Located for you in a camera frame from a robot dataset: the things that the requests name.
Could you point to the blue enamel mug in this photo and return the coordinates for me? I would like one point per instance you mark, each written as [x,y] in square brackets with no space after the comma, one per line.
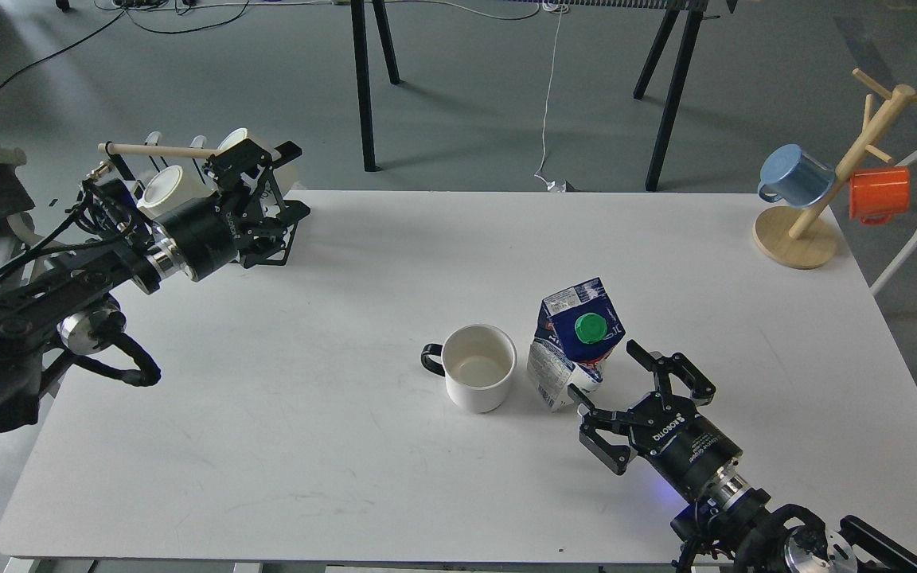
[790,174]

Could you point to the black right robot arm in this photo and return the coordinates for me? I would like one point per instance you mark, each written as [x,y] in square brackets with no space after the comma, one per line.
[723,514]

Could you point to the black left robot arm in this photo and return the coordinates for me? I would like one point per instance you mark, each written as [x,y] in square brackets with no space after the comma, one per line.
[56,303]

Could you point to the blue white milk carton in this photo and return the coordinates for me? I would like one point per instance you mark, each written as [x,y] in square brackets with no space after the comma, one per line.
[577,329]

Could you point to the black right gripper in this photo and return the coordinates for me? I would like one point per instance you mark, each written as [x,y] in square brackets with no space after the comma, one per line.
[683,446]

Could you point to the white mug black handle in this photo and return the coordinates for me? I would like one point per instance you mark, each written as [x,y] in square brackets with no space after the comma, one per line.
[477,364]

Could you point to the black table legs right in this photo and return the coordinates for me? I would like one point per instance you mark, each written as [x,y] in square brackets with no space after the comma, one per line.
[694,14]

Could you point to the orange mug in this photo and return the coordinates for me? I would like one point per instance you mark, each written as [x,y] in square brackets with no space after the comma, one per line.
[879,194]

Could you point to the wooden mug tree stand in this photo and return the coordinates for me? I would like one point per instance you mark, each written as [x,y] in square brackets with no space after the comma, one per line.
[798,238]

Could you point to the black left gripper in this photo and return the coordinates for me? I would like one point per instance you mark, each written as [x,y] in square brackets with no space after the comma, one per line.
[243,221]

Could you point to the cream mug front on rack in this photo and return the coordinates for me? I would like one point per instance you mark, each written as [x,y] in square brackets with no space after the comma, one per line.
[169,189]

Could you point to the black wire mug rack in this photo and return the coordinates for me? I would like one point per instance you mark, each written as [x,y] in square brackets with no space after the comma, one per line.
[114,151]

